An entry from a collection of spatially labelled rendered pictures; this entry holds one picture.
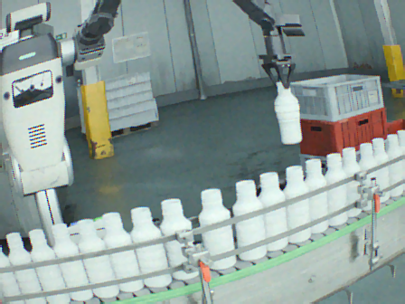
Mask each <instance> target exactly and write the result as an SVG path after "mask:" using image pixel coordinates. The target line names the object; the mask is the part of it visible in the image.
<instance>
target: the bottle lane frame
mask: <svg viewBox="0 0 405 304"><path fill-rule="evenodd" d="M376 218H377V223H376V225H377V228H376V232H377V233H376V241H379V242H380V247H379V250H378V257H379V261H378V264H376V265H375V268H374V270H372V271H370V269H369V267H370V266H369V264H368V261H369V259H370V258H368V257H367V254H365V244H367V243H368V241H367V239H366V238H365V234H366V231H365V229H366V228H368V227H371V226H372V223H371V219H372V216H371V215H370V214H368V215H367V216H365V217H363V218H362V219H359V220H357V221H356V222H354V223H352V224H347V226H345V227H344V228H343V229H340V230H336V229H335V232H334V233H330V234H328V235H324V237H322V238H320V239H319V240H317V241H311V243H309V244H307V245H304V246H298V247H297V248H296V249H295V250H292V251H290V252H283V254H282V255H280V256H278V257H276V258H273V259H271V258H268V257H267V258H268V260H267V261H264V262H262V263H259V264H254V263H252V266H249V267H247V268H244V269H241V270H239V269H236V271H235V272H232V273H229V274H223V275H220V274H219V277H217V278H214V279H211V280H210V281H209V285H210V290H211V294H212V304H316V303H318V302H320V301H322V300H324V299H327V298H329V297H331V296H333V295H334V294H336V293H337V292H340V291H341V290H344V289H346V288H347V287H350V286H351V285H353V284H354V283H356V282H357V281H359V280H362V279H363V278H365V277H367V276H369V275H370V274H372V273H373V272H375V271H377V270H378V269H380V268H381V267H383V266H385V265H387V264H388V263H390V262H392V261H394V260H396V259H397V258H399V257H400V256H401V255H403V254H404V253H405V196H404V197H402V198H401V199H400V200H397V201H394V202H393V203H391V204H387V205H386V206H384V207H383V208H382V209H380V211H379V212H378V213H377V217H376ZM184 285H185V286H182V287H180V288H175V289H172V290H171V289H169V288H168V290H166V291H161V292H157V293H153V291H151V292H150V293H151V294H149V295H148V294H147V295H145V296H140V297H137V296H136V295H135V296H133V298H132V299H131V298H129V299H117V301H114V302H112V301H111V302H108V303H105V302H102V301H101V302H100V304H204V303H203V292H202V287H201V283H200V282H197V283H194V284H184Z"/></svg>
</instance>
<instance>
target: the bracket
mask: <svg viewBox="0 0 405 304"><path fill-rule="evenodd" d="M366 179H367V176H366V171H362V170H361V171H359V172H356V173H355V179H354V181H357V182H360V184H359V185H358V186H357V190H358V194H360V195H361V198H359V199H357V200H355V201H356V206H357V207H355V208H359V209H363V208H364V207H366V206H368V205H367V200H368V199H369V200H371V202H372V206H371V209H372V213H371V216H372V219H371V223H372V226H371V227H368V228H366V229H365V231H366V234H365V238H366V239H367V241H368V243H367V244H365V254H367V257H368V258H370V259H369V261H368V264H369V266H370V267H369V269H370V271H372V270H374V268H375V265H376V264H378V261H379V257H378V250H379V247H380V242H379V241H376V233H377V232H376V228H377V225H376V223H377V218H376V217H377V213H378V212H379V211H380V199H381V197H382V196H383V197H384V196H385V192H382V191H380V186H379V185H376V183H377V182H376V177H372V178H371V186H370V187H368V188H367V185H364V184H363V181H364V180H366ZM365 193H367V194H368V199H366V198H364V197H363V194H365ZM152 223H153V225H154V226H155V227H157V226H159V225H161V223H162V221H160V219H159V218H153V219H152ZM371 229H372V231H371ZM174 233H175V235H176V240H177V241H178V242H179V243H184V247H181V252H182V256H184V257H185V258H187V261H184V262H182V265H183V267H184V270H183V271H185V272H186V273H187V274H189V273H192V272H197V271H198V275H199V279H200V283H201V287H202V299H203V303H204V304H212V294H211V290H210V285H209V281H210V280H211V276H210V270H209V267H211V266H212V265H213V261H211V260H210V252H209V251H208V250H207V249H205V248H203V246H202V241H194V242H193V233H192V231H191V230H189V229H188V228H186V229H183V230H180V231H177V232H174ZM370 237H371V239H370ZM188 242H193V246H191V245H188ZM369 252H370V253H369ZM0 304H6V302H5V298H4V296H3V293H2V291H1V290H0Z"/></svg>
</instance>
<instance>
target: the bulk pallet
mask: <svg viewBox="0 0 405 304"><path fill-rule="evenodd" d="M103 81H104V83H105V88H106V89H105V92H106V96H107V98H106V101H107V105H108V118H109V127H110V131H114V132H113V133H111V135H113V134H117V133H120V132H121V133H122V134H120V135H116V136H113V137H112V138H118V137H122V136H125V135H129V134H133V133H136V132H138V131H140V130H144V129H149V128H155V127H158V123H159V122H158V120H159V117H158V112H157V106H156V103H155V99H153V90H154V89H152V88H151V81H152V80H151V79H150V71H139V72H134V73H129V74H124V75H119V76H116V77H114V78H110V79H105V80H103ZM76 89H77V93H78V95H77V97H78V100H79V108H80V119H81V122H80V123H81V127H82V131H81V134H82V138H86V130H85V126H84V118H83V109H82V101H81V92H80V87H77V88H76ZM155 113H156V114H155ZM156 116H157V117H156ZM147 125H149V127H146V128H143V127H145V126H147ZM130 127H135V128H130ZM136 128H141V129H140V130H136V131H131V132H130V130H132V129H136Z"/></svg>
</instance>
